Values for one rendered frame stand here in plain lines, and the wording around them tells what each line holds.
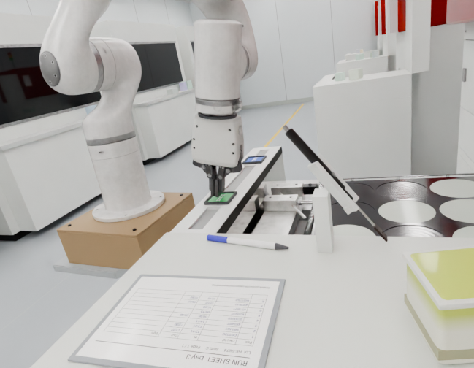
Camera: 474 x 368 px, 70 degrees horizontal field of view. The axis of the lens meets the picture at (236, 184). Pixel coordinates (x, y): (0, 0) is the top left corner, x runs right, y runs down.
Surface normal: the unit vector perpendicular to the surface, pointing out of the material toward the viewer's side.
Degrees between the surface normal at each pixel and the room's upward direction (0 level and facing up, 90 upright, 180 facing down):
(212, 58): 92
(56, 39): 65
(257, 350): 0
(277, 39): 90
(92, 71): 108
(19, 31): 90
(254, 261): 0
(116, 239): 90
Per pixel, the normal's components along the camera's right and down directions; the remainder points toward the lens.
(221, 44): 0.21, 0.40
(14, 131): 0.93, -0.04
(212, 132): -0.30, 0.39
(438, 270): -0.17, -0.93
